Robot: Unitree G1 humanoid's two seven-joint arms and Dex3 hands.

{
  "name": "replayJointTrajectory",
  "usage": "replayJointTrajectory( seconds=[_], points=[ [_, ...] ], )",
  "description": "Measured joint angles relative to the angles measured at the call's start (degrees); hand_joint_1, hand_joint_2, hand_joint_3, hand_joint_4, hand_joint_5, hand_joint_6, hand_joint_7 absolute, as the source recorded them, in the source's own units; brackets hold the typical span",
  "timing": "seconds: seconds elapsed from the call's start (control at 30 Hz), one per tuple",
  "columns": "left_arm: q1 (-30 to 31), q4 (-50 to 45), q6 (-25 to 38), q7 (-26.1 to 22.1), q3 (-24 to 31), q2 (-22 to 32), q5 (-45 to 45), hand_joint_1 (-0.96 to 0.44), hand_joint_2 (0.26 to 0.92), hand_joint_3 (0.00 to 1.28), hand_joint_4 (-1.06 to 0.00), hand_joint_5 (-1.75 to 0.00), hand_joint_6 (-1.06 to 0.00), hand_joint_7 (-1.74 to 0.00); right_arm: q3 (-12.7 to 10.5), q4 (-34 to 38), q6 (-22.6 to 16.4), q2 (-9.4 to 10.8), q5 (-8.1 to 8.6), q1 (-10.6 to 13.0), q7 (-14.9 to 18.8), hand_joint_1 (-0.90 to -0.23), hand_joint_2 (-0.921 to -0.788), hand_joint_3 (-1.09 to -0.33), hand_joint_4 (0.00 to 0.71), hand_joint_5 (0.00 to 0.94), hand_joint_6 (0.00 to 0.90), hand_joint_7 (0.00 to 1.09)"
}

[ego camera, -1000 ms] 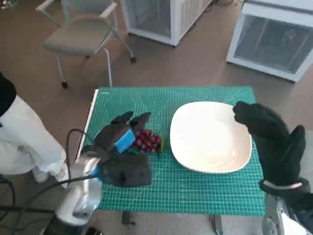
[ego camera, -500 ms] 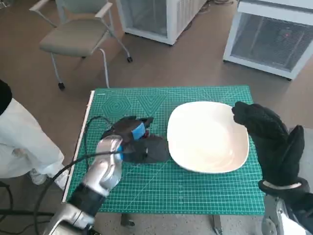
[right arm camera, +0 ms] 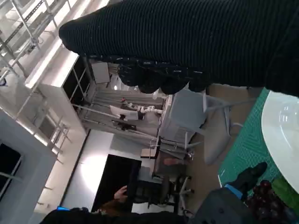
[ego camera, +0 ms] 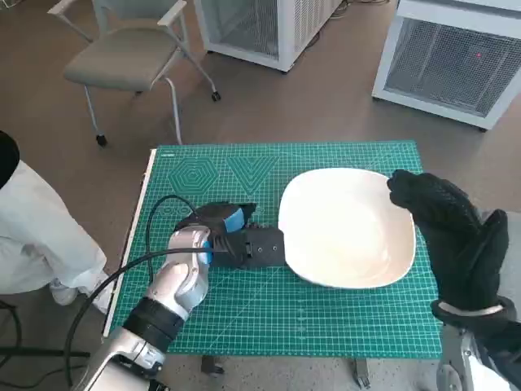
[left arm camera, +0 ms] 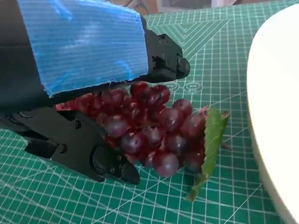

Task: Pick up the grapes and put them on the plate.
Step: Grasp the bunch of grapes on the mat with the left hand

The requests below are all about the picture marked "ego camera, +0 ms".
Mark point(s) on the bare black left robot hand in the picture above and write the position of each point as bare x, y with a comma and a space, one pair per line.
215, 218

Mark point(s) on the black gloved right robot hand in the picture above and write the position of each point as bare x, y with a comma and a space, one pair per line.
460, 240

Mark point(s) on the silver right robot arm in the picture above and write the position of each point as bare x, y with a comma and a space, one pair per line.
460, 354

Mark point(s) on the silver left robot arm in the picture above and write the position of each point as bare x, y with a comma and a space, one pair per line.
175, 285

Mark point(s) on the white square plate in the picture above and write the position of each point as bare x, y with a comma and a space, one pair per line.
346, 228

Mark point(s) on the green cutting mat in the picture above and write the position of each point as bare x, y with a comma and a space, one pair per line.
305, 317

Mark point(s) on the white mesh cabinet, red light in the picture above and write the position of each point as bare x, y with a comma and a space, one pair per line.
443, 65

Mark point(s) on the person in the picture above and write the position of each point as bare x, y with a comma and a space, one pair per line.
40, 236

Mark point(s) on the grey chair with castors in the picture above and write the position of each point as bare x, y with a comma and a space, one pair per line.
122, 53

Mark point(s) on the black stand leg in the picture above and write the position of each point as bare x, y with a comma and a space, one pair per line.
40, 352

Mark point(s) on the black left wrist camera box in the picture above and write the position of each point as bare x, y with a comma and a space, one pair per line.
260, 248

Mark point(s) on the black table bracket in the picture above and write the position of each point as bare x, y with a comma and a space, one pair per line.
360, 374
211, 365

